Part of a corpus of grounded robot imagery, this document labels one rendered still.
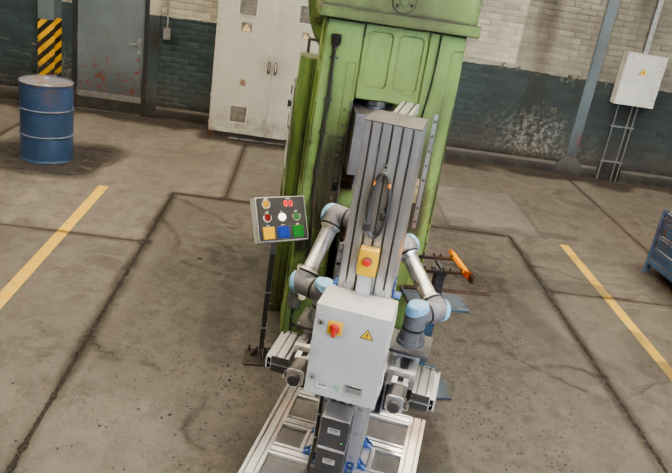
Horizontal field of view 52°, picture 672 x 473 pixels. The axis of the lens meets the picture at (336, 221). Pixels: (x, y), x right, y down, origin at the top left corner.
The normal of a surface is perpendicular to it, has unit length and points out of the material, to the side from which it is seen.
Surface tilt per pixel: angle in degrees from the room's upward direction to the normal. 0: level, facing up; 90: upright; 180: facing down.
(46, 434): 0
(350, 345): 90
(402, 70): 90
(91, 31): 90
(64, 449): 0
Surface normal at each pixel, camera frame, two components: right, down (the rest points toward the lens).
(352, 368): -0.23, 0.33
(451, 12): 0.07, 0.37
